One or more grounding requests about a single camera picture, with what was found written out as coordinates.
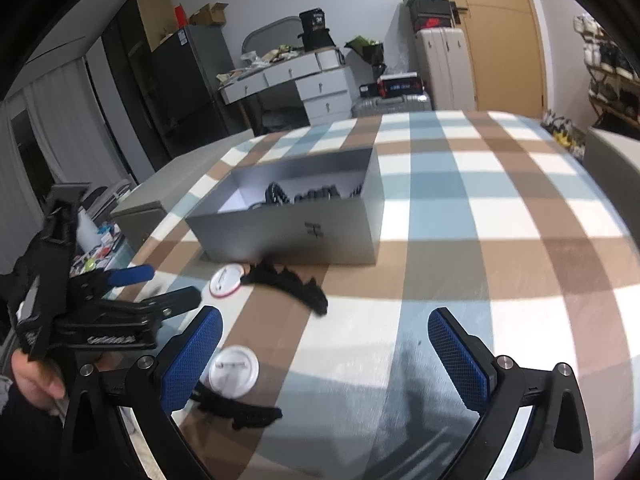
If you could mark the person's left hand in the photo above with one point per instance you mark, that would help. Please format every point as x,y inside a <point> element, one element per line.
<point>39,382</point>

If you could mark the white round pin badge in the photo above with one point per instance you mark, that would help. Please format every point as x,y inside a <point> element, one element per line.
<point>226,280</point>

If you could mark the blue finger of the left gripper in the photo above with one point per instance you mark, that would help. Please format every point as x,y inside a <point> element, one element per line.
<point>103,280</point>
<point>169,304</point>

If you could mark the grey open cardboard box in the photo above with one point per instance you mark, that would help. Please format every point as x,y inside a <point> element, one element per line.
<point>323,208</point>

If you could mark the black comb hair clip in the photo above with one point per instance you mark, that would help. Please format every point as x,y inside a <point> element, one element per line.
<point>308,293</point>

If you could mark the white round badge lower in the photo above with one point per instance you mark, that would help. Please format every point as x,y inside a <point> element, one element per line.
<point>233,372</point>

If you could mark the white curtain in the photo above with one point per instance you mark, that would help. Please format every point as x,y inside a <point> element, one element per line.
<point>71,135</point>

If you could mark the black long hair clip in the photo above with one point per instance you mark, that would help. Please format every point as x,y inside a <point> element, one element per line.
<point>241,415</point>

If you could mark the silver suitcase lying flat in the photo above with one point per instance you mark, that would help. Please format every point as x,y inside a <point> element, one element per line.
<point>369,107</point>

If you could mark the black red box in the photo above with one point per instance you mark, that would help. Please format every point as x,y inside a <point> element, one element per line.
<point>392,86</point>

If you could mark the stacked shoe boxes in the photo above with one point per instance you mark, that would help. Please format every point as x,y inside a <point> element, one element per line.
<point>425,14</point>

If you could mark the shoe rack with shoes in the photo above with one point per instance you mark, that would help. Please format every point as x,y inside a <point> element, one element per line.
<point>613,91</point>

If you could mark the wooden door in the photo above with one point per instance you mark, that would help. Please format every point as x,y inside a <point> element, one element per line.
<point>505,50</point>

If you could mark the black bag on desk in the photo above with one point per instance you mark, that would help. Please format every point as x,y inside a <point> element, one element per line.
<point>315,34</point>

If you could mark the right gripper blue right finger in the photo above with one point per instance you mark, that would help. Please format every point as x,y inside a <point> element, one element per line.
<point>555,443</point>

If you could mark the white desk with drawers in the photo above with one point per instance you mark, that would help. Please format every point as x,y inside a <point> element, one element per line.
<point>323,81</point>

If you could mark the white upright suitcase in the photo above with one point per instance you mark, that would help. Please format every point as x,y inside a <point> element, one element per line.
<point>445,68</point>

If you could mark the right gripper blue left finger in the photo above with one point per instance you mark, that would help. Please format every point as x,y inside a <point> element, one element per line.
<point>96,443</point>

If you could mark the black refrigerator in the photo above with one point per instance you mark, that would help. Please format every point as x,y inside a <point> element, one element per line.
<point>167,78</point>

